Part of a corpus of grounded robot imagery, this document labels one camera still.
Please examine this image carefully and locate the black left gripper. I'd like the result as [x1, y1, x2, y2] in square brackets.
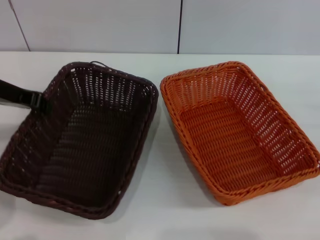
[0, 79, 50, 113]

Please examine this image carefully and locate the orange wicker basket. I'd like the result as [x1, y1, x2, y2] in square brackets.
[159, 60, 320, 207]

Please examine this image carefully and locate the dark brown wicker basket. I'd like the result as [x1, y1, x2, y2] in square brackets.
[0, 60, 160, 221]

